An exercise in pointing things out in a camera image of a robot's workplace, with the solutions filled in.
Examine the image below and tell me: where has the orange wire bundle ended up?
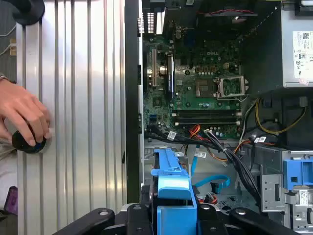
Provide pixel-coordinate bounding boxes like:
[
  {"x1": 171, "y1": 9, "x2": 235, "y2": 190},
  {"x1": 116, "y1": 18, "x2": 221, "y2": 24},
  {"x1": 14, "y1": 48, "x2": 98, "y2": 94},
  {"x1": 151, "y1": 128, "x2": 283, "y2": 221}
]
[{"x1": 188, "y1": 124, "x2": 202, "y2": 138}]

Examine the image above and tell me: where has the black wire bundle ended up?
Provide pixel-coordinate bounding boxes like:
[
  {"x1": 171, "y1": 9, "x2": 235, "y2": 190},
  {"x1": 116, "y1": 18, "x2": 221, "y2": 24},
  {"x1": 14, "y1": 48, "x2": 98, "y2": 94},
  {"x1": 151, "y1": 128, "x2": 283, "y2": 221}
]
[{"x1": 145, "y1": 124, "x2": 261, "y2": 205}]

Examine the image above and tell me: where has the case fan with red wire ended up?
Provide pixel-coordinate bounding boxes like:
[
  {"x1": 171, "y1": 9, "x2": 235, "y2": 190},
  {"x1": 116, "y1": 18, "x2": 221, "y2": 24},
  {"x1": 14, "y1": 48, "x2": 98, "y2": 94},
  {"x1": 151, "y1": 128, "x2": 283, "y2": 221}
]
[{"x1": 202, "y1": 8, "x2": 259, "y2": 24}]

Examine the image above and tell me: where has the blue drive cage latch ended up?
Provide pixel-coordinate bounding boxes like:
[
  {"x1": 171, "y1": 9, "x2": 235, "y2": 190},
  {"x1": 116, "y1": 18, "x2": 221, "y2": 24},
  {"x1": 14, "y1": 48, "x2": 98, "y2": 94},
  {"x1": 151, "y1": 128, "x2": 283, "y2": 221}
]
[{"x1": 283, "y1": 157, "x2": 313, "y2": 191}]

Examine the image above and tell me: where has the metal drive cage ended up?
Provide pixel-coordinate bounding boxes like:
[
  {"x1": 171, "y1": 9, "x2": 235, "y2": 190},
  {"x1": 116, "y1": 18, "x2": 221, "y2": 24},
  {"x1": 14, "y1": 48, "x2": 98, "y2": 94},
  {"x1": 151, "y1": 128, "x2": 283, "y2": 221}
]
[{"x1": 259, "y1": 148, "x2": 313, "y2": 235}]

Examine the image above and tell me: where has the black RAM slot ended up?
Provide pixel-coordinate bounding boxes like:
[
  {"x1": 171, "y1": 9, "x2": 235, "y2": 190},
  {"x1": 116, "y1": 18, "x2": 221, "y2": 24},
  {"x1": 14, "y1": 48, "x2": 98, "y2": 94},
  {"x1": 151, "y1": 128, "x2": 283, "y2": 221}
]
[{"x1": 172, "y1": 109, "x2": 242, "y2": 118}]

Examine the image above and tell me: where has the black open PC case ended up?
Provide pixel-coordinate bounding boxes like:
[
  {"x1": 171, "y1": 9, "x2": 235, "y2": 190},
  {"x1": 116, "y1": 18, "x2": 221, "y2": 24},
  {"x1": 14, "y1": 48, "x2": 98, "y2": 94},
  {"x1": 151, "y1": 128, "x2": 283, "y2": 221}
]
[{"x1": 123, "y1": 0, "x2": 313, "y2": 235}]

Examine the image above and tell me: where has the hard disk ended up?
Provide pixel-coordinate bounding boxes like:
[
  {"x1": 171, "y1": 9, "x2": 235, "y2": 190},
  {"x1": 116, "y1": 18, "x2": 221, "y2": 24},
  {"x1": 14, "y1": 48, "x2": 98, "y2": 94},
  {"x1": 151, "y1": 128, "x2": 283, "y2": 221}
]
[{"x1": 150, "y1": 147, "x2": 199, "y2": 235}]

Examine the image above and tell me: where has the white expansion slot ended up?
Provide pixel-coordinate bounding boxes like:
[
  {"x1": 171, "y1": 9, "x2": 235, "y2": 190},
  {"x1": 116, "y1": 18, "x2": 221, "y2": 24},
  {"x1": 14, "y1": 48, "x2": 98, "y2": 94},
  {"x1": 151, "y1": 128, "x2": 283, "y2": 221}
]
[{"x1": 152, "y1": 48, "x2": 157, "y2": 89}]

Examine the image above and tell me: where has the white thin cable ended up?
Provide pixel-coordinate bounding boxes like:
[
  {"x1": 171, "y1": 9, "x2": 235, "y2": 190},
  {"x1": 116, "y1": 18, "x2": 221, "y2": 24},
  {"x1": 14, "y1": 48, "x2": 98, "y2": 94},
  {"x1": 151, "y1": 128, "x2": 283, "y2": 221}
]
[{"x1": 0, "y1": 23, "x2": 17, "y2": 57}]

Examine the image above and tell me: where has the thin metal locking lever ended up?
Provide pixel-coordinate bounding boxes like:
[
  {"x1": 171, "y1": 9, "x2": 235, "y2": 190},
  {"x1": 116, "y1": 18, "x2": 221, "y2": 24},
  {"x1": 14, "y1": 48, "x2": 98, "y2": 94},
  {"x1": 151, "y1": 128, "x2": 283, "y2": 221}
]
[{"x1": 217, "y1": 95, "x2": 249, "y2": 102}]

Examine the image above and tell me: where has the person's bare hand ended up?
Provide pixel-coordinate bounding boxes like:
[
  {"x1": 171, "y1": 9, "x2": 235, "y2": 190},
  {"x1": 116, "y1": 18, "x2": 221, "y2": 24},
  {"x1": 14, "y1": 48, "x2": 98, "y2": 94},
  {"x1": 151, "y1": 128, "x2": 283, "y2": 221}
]
[{"x1": 0, "y1": 74, "x2": 53, "y2": 147}]

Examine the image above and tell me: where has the round black tool blue ring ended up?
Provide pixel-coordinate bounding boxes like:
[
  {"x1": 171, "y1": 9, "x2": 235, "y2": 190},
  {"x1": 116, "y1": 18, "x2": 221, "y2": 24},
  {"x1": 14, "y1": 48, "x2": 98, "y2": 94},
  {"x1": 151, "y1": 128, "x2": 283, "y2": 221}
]
[{"x1": 11, "y1": 129, "x2": 47, "y2": 154}]

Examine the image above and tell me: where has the metal socket cover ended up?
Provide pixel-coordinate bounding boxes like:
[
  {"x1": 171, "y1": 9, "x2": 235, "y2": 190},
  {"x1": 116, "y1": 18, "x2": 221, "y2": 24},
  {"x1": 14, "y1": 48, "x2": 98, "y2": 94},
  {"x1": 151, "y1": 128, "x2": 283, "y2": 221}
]
[{"x1": 216, "y1": 75, "x2": 246, "y2": 100}]

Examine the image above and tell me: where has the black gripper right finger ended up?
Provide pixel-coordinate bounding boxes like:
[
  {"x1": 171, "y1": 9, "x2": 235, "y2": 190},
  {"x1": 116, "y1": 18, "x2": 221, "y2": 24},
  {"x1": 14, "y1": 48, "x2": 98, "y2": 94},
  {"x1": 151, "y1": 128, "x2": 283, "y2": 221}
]
[{"x1": 192, "y1": 185, "x2": 302, "y2": 235}]

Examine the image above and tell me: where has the grey power supply unit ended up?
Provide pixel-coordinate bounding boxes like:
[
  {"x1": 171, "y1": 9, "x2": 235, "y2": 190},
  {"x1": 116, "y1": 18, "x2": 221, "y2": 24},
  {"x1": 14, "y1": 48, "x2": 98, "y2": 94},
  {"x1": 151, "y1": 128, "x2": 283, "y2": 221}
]
[{"x1": 243, "y1": 0, "x2": 313, "y2": 96}]

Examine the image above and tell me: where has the purple object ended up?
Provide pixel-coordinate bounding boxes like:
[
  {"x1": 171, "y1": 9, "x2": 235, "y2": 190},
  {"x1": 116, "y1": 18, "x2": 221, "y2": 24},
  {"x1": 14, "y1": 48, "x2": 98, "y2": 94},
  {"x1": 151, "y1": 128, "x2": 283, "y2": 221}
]
[{"x1": 4, "y1": 186, "x2": 19, "y2": 216}]

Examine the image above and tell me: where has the black rounded object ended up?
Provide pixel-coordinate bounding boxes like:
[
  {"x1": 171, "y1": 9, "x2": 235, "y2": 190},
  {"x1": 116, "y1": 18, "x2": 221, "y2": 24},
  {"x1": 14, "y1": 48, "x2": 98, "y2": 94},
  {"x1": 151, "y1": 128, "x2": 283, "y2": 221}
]
[{"x1": 11, "y1": 0, "x2": 45, "y2": 26}]

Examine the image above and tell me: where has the blue disk wire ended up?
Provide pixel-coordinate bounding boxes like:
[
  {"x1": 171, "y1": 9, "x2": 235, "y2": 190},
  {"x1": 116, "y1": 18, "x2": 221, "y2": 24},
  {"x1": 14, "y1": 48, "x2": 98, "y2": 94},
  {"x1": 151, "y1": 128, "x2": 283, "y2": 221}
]
[{"x1": 192, "y1": 143, "x2": 231, "y2": 194}]

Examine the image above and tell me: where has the yellow wire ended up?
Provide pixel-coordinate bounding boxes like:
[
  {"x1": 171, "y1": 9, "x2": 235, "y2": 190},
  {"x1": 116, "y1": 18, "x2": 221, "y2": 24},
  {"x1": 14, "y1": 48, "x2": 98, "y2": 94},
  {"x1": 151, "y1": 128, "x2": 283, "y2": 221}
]
[{"x1": 255, "y1": 97, "x2": 307, "y2": 135}]

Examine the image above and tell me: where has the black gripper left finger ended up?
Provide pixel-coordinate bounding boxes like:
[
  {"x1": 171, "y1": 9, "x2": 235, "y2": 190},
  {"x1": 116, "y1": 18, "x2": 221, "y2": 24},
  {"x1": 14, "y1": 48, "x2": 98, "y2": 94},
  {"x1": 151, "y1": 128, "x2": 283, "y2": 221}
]
[{"x1": 52, "y1": 185, "x2": 157, "y2": 235}]

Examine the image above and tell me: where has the green motherboard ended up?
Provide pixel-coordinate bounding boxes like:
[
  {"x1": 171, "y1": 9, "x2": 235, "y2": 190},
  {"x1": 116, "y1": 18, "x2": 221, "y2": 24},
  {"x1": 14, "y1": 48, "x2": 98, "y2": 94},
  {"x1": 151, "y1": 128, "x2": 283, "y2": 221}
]
[{"x1": 143, "y1": 36, "x2": 246, "y2": 141}]

